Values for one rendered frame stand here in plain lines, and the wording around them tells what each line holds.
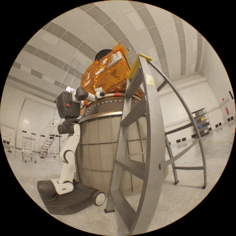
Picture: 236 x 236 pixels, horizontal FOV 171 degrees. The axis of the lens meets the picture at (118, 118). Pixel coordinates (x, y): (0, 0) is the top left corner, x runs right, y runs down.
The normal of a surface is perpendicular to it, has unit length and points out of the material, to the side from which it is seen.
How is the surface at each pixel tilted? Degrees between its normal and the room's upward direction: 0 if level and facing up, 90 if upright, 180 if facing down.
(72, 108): 101
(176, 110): 90
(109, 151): 90
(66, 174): 90
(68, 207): 90
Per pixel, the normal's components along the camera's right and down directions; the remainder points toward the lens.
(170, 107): -0.55, -0.24
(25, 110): 0.83, -0.28
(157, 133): 0.25, -0.42
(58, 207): 0.68, -0.33
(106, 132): -0.14, -0.33
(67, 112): 0.89, 0.18
